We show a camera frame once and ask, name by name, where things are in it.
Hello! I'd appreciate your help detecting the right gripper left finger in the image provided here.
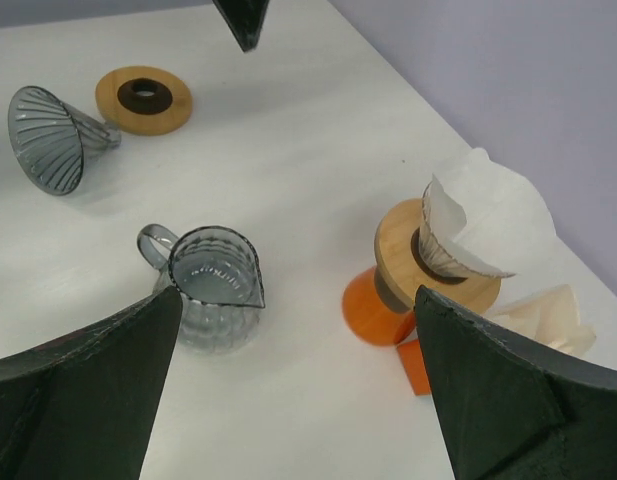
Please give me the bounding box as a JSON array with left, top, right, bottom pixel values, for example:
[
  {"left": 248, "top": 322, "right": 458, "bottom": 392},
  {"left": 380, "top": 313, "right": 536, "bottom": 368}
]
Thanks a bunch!
[{"left": 0, "top": 287, "right": 182, "bottom": 479}]

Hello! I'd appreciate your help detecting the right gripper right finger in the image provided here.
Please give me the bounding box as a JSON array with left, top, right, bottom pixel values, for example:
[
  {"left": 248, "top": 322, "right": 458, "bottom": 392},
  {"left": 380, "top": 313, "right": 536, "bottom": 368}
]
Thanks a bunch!
[{"left": 414, "top": 286, "right": 617, "bottom": 479}]

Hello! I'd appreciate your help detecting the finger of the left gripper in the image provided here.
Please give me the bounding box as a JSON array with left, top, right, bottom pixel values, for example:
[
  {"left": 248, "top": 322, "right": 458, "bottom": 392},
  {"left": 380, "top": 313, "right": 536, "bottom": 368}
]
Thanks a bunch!
[{"left": 213, "top": 0, "right": 269, "bottom": 53}]

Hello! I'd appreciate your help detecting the orange coffee filter box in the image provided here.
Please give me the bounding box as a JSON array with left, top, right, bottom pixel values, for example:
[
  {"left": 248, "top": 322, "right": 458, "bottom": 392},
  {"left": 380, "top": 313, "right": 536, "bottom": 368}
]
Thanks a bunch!
[{"left": 396, "top": 284, "right": 596, "bottom": 396}]

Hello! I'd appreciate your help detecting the orange glass carafe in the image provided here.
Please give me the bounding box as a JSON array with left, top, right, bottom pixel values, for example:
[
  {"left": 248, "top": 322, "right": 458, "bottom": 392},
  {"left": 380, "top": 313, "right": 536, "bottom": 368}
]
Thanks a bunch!
[{"left": 342, "top": 266, "right": 416, "bottom": 346}]

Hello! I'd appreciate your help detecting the wooden dripper ring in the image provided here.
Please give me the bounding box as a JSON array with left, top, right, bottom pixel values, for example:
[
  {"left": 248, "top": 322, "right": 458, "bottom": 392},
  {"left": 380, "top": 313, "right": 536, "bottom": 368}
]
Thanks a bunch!
[{"left": 374, "top": 197, "right": 503, "bottom": 317}]

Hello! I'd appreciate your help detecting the grey glass pitcher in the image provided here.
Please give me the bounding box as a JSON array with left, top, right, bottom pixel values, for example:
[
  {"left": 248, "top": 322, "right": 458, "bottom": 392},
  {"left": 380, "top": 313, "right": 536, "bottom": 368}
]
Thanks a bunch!
[{"left": 137, "top": 224, "right": 265, "bottom": 354}]

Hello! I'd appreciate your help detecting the white paper coffee filter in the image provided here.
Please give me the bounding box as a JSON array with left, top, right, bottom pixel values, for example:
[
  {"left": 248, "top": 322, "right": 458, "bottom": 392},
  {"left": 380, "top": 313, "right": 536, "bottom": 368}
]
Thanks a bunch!
[{"left": 430, "top": 148, "right": 557, "bottom": 275}]

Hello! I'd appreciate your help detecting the grey ribbed dripper cone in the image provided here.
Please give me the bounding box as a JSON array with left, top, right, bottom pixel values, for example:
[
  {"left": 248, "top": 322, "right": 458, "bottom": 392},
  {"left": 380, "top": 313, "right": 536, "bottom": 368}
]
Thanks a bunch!
[{"left": 7, "top": 85, "right": 121, "bottom": 196}]

